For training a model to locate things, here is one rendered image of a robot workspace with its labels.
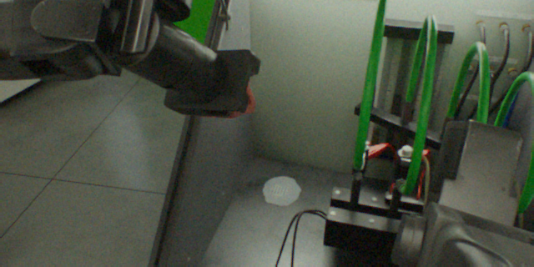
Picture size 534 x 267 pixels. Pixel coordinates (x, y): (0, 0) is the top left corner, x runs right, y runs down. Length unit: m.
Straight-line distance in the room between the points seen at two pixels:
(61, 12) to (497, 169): 0.36
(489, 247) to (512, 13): 0.83
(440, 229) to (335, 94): 0.87
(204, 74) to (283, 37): 0.66
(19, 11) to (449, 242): 0.36
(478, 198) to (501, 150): 0.04
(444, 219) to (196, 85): 0.26
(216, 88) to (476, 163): 0.25
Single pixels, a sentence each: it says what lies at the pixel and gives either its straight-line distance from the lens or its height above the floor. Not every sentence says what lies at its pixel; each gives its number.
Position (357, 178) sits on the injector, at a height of 1.09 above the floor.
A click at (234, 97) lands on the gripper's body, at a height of 1.42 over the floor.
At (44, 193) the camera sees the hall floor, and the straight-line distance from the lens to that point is 2.67.
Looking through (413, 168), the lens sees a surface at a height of 1.23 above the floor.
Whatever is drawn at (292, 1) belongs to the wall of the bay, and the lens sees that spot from 1.04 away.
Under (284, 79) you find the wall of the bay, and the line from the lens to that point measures 1.12.
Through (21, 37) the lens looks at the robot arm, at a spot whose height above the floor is 1.50.
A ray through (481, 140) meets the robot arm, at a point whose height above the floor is 1.45.
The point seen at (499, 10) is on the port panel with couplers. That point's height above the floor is 1.33.
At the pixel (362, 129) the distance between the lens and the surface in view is 0.60.
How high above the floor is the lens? 1.64
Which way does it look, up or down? 33 degrees down
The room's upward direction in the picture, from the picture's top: straight up
